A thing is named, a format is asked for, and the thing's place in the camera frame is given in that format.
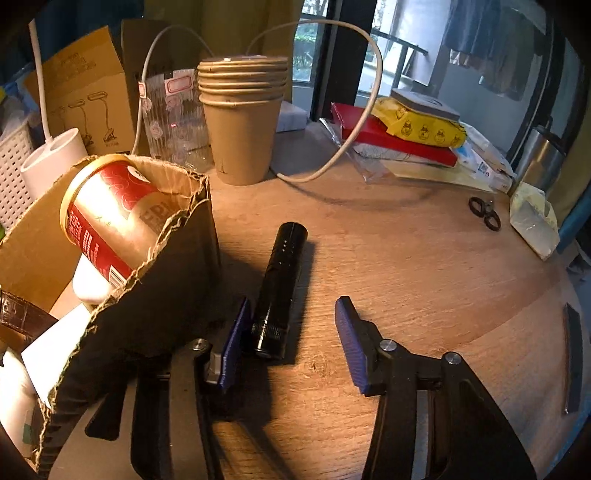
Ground steel thermos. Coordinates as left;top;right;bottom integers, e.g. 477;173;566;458
515;117;566;195

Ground clear plastic bottle pack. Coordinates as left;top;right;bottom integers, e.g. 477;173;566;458
139;69;215;171

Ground blue hanging shirt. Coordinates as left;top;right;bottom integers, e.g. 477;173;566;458
443;0;490;70

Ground clear plastic sleeve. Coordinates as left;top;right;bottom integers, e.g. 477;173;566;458
318;117;393;184

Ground wristwatch with leather strap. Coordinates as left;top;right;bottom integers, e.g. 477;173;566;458
0;290;58;344

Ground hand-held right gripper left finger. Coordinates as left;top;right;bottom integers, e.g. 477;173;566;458
85;296;254;480

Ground stack of brown paper cups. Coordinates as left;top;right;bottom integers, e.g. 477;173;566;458
197;54;290;186

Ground white round charger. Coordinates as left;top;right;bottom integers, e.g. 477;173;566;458
390;88;461;121

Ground white tube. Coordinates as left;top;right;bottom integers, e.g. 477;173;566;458
0;355;38;457

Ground olive yellow curtain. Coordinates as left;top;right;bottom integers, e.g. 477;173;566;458
194;0;305;61

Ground grey hanging jacket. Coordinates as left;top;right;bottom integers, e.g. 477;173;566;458
480;4;546;100

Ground black scissors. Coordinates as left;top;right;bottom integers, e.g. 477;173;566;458
468;196;502;232

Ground smartphone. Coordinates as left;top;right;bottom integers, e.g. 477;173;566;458
562;303;583;415

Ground yellow envelope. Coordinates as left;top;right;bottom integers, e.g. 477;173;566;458
388;159;495;192

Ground yellow printed packet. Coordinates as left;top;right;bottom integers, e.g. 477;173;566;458
372;97;467;148

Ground white rounded case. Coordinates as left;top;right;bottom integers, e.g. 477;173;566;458
71;256;114;305

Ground dark blue curtain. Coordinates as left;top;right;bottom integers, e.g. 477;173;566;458
37;0;148;42

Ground red label jar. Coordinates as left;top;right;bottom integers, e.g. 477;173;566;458
59;154;190;283

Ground black flashlight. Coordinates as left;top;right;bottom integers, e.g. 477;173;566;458
249;222;309;361

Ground pale yellow tissue pack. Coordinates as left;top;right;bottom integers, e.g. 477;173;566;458
509;181;561;260

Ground teal curtain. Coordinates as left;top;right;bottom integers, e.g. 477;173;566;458
556;194;591;259

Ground white cable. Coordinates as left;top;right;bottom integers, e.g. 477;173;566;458
131;18;384;182

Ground stack of white packets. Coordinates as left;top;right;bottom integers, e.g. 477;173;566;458
455;124;515;192

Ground red book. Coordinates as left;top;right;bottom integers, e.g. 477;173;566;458
331;102;459;168

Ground white desk lamp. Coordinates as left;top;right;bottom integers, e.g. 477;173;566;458
21;21;89;201

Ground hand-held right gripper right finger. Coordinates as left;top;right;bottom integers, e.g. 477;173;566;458
335;295;539;480

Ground white box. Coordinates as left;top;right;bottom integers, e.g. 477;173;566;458
21;302;93;409

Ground white woven plastic basket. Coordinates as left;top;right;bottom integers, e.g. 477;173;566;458
0;122;37;234

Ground printed cardboard lamp box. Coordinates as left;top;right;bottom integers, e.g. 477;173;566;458
23;19;185;157

